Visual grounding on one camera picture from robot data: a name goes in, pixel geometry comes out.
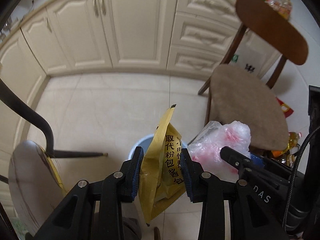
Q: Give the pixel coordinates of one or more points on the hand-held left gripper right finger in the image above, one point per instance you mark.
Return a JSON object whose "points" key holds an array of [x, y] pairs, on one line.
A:
{"points": [[186, 175]]}

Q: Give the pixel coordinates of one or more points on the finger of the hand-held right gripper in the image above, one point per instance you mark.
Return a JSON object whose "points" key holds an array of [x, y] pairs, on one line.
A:
{"points": [[257, 160], [232, 156]]}

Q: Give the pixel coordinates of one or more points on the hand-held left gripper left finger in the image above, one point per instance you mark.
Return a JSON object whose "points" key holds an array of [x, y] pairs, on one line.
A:
{"points": [[136, 175]]}

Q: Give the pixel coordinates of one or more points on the clear plastic bag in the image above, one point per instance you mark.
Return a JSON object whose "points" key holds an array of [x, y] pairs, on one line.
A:
{"points": [[225, 135]]}

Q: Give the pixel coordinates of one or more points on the yellow sauce packet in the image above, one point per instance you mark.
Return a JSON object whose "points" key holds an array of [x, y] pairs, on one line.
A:
{"points": [[160, 155]]}

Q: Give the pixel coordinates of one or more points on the light blue trash bin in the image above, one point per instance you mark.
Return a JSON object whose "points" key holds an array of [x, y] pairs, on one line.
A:
{"points": [[140, 141]]}

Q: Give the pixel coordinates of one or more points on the orange plastic bag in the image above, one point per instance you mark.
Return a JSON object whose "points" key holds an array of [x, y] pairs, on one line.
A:
{"points": [[278, 153]]}

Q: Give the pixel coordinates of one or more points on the yellow oil bottle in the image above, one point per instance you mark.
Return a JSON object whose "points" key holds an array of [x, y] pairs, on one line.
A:
{"points": [[295, 142]]}

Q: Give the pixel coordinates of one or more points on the wooden chair with beige seat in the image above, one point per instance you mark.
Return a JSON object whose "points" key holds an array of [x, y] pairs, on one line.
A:
{"points": [[250, 100]]}

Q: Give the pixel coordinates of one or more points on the red and yellow packet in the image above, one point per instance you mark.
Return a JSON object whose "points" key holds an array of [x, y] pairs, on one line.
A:
{"points": [[285, 107]]}

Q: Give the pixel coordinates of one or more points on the white printed cardboard box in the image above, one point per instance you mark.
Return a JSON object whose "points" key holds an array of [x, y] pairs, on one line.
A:
{"points": [[252, 55]]}

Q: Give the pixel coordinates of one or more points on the round white marble table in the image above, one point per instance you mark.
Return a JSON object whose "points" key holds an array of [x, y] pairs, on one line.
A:
{"points": [[30, 180]]}

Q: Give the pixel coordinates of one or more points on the black metal table leg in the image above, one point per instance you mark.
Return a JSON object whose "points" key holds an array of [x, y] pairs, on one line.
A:
{"points": [[30, 108]]}

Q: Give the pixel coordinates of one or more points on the cream kitchen base cabinet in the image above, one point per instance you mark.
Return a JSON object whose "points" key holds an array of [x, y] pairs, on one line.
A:
{"points": [[137, 25]]}

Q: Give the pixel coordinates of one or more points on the colourful snack bag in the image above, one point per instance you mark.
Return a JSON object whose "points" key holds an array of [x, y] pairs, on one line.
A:
{"points": [[280, 2]]}

